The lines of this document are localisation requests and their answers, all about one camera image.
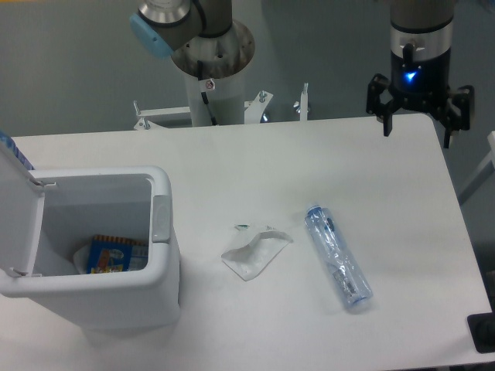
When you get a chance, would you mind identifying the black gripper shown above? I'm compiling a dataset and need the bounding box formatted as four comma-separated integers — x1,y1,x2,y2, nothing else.
366,49,475,148

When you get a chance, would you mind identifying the white paper in bin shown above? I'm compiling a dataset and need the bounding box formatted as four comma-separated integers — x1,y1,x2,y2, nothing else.
73,244,90,274

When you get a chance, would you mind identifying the black device at table edge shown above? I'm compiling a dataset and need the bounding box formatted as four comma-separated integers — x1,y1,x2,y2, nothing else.
467,312,494,354

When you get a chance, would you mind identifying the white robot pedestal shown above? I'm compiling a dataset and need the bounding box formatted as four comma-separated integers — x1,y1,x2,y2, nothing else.
172,20,255,104

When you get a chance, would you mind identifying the white trash can lid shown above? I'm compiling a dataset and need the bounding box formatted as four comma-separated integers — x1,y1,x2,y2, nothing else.
1,134,45,277

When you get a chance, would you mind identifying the black cable on pedestal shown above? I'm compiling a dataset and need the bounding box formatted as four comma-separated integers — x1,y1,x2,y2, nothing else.
196,60,218,127

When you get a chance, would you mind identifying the white wrapper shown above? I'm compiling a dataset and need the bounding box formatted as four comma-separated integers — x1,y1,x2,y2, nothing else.
220,226,293,282

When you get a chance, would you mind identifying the small green white scrap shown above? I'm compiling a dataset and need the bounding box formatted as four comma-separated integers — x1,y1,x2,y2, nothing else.
234,224,251,230

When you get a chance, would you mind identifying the blue orange snack package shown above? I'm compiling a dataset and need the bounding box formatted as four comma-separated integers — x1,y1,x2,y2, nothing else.
86,235,149,274

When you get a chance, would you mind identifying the white frame at right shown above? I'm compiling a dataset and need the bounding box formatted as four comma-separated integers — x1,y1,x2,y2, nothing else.
457,131,494,206

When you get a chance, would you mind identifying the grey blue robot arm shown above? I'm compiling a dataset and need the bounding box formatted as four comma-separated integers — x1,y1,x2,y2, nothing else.
129,1,475,138

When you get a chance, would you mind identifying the white trash can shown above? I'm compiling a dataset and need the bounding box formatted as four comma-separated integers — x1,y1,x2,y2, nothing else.
1,166,180,330

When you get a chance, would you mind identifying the white metal frame bracket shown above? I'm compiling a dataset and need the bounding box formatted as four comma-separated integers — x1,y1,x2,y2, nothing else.
132,82,312,131

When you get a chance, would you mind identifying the clear blue plastic bottle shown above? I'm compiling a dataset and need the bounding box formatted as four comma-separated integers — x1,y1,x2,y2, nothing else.
304,204,373,311

